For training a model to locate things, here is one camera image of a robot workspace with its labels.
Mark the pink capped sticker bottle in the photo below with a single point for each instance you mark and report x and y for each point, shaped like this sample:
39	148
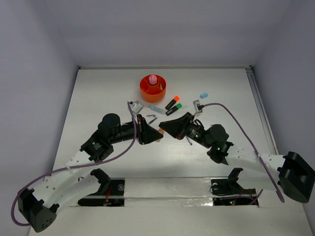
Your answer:
153	80

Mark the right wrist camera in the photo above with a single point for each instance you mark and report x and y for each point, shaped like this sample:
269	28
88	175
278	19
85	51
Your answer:
198	108

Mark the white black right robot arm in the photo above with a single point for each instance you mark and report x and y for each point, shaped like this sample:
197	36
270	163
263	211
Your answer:
289	175

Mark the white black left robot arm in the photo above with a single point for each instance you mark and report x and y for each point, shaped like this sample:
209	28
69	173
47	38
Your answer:
80	177

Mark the black highlighter orange cap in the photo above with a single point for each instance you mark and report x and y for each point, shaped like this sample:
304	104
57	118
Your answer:
172	103

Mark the blue translucent highlighter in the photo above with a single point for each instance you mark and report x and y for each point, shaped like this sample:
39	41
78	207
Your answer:
158	110

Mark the orange round divided organizer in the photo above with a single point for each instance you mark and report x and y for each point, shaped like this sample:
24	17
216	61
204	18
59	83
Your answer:
152	94

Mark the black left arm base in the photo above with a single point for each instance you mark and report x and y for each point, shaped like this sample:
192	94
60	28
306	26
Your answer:
110	192

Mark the light blue highlighter cap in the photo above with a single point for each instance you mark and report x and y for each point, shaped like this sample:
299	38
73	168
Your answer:
204	95

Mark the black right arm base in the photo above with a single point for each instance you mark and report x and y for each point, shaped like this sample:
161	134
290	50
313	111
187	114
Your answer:
228	192

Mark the black highlighter green cap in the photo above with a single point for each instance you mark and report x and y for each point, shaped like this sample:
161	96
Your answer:
173	109

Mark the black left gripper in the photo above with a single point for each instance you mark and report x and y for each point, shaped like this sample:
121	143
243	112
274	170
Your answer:
145	132

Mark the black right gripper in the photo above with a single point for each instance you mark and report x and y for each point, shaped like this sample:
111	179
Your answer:
178	128

